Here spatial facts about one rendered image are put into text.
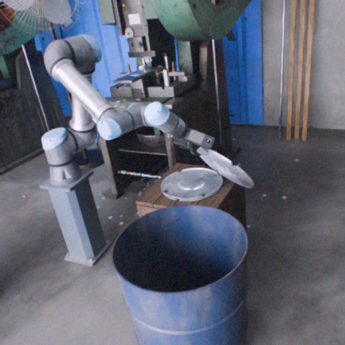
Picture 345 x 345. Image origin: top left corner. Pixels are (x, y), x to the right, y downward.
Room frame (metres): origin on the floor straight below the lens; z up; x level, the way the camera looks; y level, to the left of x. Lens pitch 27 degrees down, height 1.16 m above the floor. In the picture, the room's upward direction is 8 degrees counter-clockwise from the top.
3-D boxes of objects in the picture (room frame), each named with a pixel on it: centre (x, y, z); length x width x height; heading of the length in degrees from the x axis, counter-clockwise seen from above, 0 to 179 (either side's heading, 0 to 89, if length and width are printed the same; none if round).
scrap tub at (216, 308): (0.88, 0.01, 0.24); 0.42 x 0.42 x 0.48
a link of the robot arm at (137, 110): (1.25, 0.09, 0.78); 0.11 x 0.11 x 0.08; 43
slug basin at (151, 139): (2.19, 0.04, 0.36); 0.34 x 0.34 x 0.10
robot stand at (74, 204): (1.53, 0.50, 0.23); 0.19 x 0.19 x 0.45; 62
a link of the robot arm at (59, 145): (1.53, 0.50, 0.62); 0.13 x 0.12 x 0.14; 133
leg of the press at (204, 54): (2.17, -0.26, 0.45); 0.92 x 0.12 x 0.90; 148
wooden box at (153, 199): (1.46, -0.08, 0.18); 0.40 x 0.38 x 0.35; 148
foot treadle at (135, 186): (2.08, 0.11, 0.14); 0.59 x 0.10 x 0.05; 148
